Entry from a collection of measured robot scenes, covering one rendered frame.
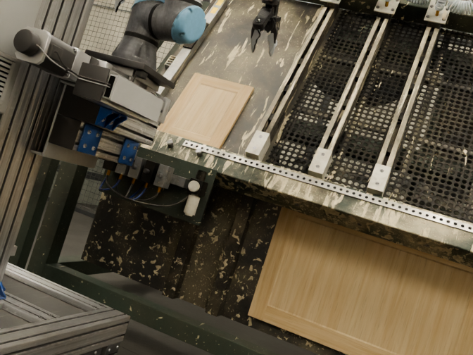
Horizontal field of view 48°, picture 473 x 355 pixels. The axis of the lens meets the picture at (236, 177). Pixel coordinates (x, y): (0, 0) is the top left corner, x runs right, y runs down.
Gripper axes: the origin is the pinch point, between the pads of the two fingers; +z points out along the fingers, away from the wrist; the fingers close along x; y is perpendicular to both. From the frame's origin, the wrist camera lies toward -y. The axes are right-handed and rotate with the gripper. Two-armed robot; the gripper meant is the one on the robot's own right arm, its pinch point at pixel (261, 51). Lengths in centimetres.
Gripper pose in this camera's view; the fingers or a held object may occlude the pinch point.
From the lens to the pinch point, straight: 220.9
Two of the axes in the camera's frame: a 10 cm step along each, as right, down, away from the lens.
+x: -9.0, -2.8, 3.4
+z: -1.2, 9.0, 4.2
